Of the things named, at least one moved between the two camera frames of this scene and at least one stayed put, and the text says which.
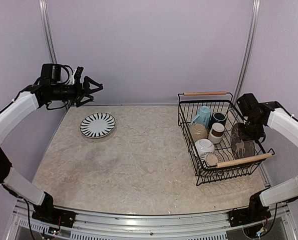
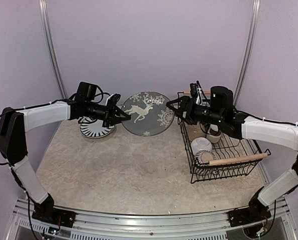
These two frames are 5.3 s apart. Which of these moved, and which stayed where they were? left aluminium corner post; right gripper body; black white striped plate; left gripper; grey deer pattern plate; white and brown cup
Moved: grey deer pattern plate; right gripper body; left gripper
Stayed: white and brown cup; black white striped plate; left aluminium corner post
